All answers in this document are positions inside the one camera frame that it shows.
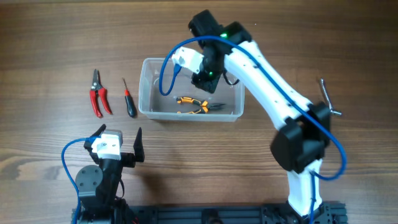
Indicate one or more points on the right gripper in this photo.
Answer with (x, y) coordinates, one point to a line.
(210, 84)

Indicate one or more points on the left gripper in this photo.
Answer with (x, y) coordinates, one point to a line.
(129, 158)

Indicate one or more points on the black red screwdriver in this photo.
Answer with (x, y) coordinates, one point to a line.
(131, 109)

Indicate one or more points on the orange black needle-nose pliers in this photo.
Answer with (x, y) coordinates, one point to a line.
(204, 106)

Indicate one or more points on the red handled pruning shears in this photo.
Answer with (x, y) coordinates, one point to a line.
(98, 91)

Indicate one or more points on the silver L-shaped socket wrench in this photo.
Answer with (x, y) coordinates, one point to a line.
(327, 98)

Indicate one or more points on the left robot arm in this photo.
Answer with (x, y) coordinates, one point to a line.
(97, 184)

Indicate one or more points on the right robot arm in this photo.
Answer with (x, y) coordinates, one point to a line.
(303, 128)

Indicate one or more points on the clear plastic container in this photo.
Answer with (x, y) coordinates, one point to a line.
(157, 106)

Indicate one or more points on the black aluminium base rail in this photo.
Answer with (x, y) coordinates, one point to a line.
(327, 213)

